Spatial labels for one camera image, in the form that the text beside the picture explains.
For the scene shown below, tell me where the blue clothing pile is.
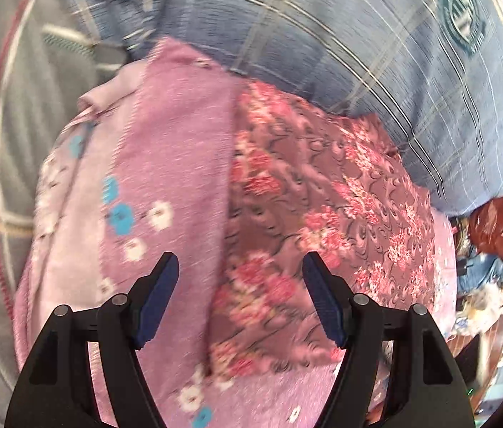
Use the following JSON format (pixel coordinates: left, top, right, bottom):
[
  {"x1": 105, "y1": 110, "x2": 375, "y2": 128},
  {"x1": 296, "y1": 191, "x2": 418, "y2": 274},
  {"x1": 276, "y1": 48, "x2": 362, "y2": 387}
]
[{"x1": 457, "y1": 250, "x2": 503, "y2": 296}]

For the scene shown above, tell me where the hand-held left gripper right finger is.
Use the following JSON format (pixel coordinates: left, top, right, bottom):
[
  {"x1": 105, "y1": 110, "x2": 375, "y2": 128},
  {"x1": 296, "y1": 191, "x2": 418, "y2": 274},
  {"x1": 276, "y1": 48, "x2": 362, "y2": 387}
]
[{"x1": 302, "y1": 251, "x2": 475, "y2": 428}]

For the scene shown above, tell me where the red plastic bag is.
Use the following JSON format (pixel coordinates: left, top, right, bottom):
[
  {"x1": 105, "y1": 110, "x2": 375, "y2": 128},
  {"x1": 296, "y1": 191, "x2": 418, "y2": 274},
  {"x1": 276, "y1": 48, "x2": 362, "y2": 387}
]
[{"x1": 469, "y1": 193, "x2": 503, "y2": 262}]

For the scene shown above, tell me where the maroon floral shirt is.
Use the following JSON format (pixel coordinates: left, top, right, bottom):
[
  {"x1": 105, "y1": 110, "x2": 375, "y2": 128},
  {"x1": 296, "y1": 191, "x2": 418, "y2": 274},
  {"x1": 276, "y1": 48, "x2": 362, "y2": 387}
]
[{"x1": 209, "y1": 79, "x2": 438, "y2": 378}]

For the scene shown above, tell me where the blue plaid pillow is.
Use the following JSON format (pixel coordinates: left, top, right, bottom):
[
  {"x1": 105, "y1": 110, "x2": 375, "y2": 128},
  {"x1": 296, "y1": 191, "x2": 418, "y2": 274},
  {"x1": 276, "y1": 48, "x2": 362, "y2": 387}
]
[{"x1": 55, "y1": 0, "x2": 503, "y2": 215}]

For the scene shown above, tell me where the grey star-print quilt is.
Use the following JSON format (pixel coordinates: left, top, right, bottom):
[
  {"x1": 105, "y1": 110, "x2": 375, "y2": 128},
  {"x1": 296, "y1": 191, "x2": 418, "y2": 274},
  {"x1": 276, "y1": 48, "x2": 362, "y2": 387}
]
[{"x1": 0, "y1": 0, "x2": 132, "y2": 413}]

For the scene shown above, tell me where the purple floral blanket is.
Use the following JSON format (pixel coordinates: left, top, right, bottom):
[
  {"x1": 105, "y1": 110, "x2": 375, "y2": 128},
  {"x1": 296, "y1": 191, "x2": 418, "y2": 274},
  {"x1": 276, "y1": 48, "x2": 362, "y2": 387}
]
[{"x1": 12, "y1": 36, "x2": 458, "y2": 428}]

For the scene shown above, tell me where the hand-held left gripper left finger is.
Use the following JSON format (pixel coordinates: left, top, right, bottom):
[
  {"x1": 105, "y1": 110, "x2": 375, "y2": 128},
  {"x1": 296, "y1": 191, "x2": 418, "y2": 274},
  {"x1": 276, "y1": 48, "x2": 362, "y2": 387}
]
[{"x1": 5, "y1": 252, "x2": 180, "y2": 428}]

